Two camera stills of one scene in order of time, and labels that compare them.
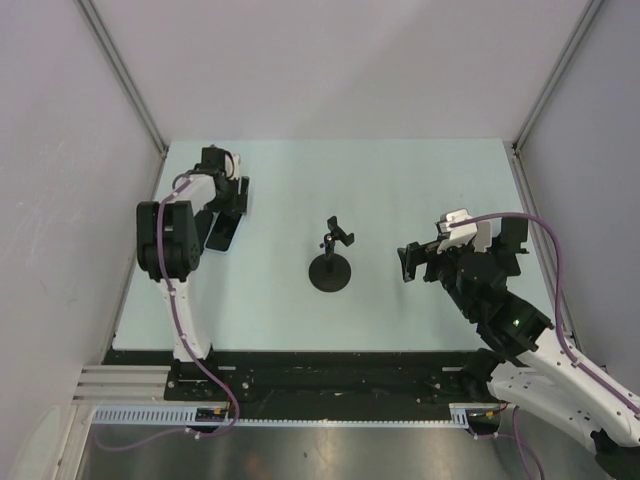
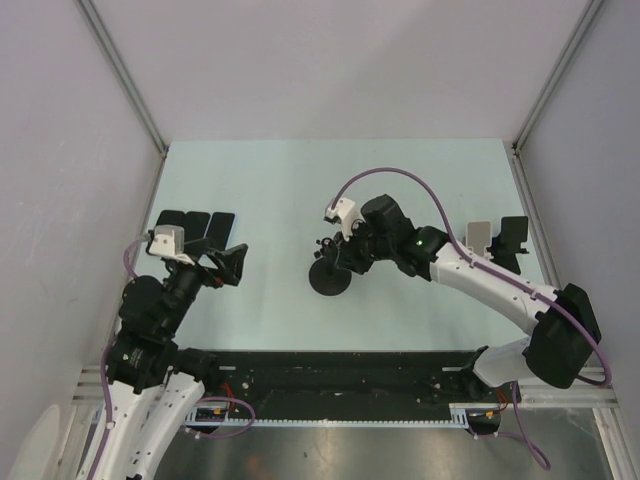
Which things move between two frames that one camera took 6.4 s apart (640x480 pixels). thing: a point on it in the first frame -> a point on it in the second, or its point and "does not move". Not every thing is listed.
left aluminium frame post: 129,84 does not move
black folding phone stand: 507,245 does not move
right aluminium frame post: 516,146 does not move
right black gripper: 414,254 -> 347,254
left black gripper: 237,202 -> 229,262
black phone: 203,220 does not move
